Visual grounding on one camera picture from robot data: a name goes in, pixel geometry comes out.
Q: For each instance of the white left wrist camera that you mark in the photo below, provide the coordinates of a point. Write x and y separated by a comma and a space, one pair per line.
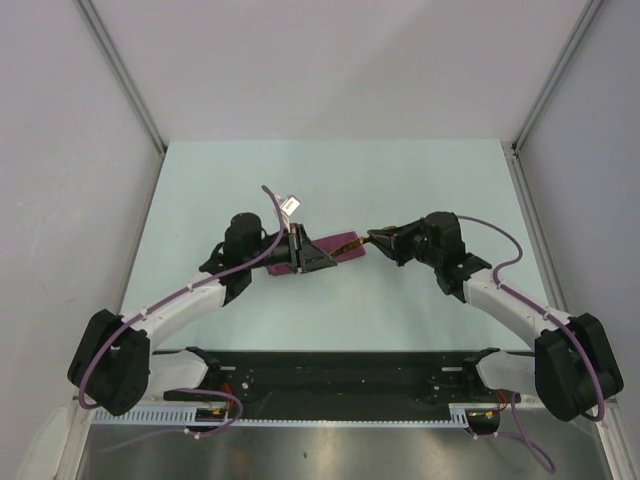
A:
287, 206

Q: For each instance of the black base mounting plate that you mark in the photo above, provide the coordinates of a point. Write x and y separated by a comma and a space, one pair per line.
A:
379, 386

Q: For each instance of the white slotted cable duct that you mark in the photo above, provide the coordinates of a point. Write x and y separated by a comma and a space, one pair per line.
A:
189, 416

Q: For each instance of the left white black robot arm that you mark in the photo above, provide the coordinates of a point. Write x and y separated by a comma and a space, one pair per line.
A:
116, 363

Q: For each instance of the gold butter knife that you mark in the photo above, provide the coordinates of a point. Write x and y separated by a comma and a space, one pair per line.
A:
353, 245

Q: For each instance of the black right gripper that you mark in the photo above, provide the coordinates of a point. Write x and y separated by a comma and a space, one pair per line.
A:
393, 241

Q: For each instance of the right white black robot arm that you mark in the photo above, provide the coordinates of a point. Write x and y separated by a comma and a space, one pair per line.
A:
552, 335

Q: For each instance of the right aluminium frame post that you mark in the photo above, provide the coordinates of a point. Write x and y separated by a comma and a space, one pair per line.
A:
560, 67

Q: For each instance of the aluminium front rail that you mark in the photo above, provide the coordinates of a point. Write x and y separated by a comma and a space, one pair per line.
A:
566, 390

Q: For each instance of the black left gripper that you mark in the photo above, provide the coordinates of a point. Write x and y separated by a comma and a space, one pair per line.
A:
303, 253

